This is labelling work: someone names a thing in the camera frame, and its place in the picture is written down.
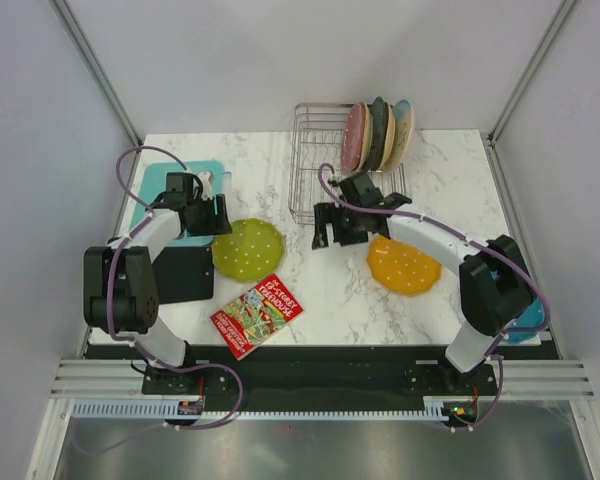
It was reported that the black mat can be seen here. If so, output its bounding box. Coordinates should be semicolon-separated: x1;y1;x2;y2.
152;246;214;305

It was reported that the white slotted cable duct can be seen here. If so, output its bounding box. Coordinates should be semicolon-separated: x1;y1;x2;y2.
71;399;449;422

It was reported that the teal cutting board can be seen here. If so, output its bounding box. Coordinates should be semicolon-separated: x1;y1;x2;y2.
137;160;225;248

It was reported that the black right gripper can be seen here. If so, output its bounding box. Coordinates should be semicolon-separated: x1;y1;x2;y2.
311;199;369;248

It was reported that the beige illustrated plate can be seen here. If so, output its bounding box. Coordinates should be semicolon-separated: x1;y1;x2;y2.
356;102;373;171

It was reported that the cream and blue plate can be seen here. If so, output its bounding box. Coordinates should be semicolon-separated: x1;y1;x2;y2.
381;99;415;172

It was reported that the dark teal plate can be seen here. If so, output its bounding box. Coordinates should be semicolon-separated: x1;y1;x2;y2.
363;96;391;171

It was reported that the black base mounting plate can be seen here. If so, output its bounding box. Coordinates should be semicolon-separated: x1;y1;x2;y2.
142;346;497;411

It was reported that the wire dish rack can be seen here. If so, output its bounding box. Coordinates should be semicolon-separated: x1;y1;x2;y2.
287;102;412;227

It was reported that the blue polka dot plate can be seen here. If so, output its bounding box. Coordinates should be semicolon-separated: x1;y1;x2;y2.
504;297;545;345

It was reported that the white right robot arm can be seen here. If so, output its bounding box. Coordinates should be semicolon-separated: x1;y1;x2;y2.
312;163;551;394

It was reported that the red children's book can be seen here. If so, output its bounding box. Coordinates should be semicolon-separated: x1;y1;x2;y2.
210;274;304;361

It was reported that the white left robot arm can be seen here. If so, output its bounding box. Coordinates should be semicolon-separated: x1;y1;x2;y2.
83;170;232;393

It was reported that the pink polka dot plate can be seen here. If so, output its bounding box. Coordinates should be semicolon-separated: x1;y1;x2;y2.
340;103;364;173

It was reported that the green polka dot plate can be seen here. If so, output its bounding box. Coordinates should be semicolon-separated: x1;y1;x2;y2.
211;218;286;283

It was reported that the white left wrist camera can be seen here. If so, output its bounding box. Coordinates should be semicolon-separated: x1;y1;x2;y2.
196;171;214;201

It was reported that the orange polka dot plate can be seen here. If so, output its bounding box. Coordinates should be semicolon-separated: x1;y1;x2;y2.
366;236;442;296

